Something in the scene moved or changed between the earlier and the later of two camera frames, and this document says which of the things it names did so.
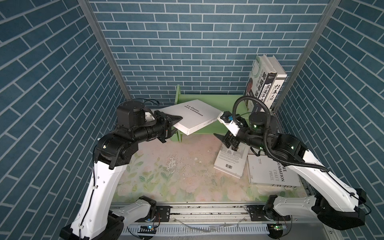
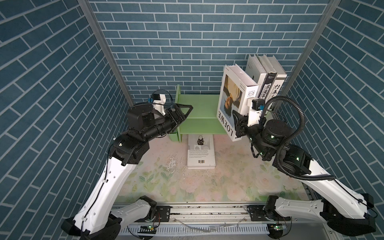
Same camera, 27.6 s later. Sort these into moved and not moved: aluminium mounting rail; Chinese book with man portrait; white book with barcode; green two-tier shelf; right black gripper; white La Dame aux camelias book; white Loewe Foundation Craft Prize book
Moved: white book with barcode; white Loewe Foundation Craft Prize book; white La Dame aux camelias book; right black gripper
Not moved: aluminium mounting rail; green two-tier shelf; Chinese book with man portrait
